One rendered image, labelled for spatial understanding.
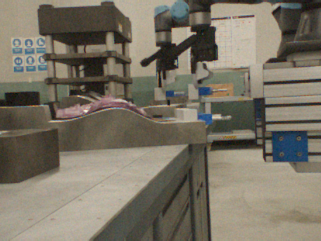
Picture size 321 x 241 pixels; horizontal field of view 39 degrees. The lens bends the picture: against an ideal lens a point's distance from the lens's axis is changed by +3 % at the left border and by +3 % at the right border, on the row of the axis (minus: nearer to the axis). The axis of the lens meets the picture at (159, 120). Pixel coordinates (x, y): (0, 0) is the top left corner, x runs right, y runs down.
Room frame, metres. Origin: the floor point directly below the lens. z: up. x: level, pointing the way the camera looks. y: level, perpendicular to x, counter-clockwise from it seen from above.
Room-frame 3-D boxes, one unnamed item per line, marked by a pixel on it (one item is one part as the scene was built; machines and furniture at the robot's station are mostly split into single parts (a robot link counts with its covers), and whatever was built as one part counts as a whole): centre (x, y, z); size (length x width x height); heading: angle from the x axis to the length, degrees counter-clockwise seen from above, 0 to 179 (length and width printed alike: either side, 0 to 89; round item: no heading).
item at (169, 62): (1.96, -0.04, 1.09); 0.09 x 0.08 x 0.12; 107
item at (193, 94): (1.55, -0.18, 0.93); 0.13 x 0.05 x 0.05; 69
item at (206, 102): (7.38, -1.19, 0.47); 1.10 x 0.52 x 0.94; 91
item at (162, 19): (1.96, -0.04, 1.25); 0.09 x 0.08 x 0.11; 78
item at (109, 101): (1.20, 0.15, 0.90); 0.26 x 0.18 x 0.08; 96
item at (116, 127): (1.19, 0.15, 0.86); 0.50 x 0.26 x 0.11; 96
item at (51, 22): (6.14, 0.84, 1.03); 1.54 x 0.94 x 2.06; 174
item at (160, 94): (1.96, -0.06, 0.93); 0.13 x 0.05 x 0.05; 107
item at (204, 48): (1.56, -0.16, 1.09); 0.09 x 0.08 x 0.12; 69
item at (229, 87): (7.41, -1.02, 0.94); 0.41 x 0.33 x 0.29; 91
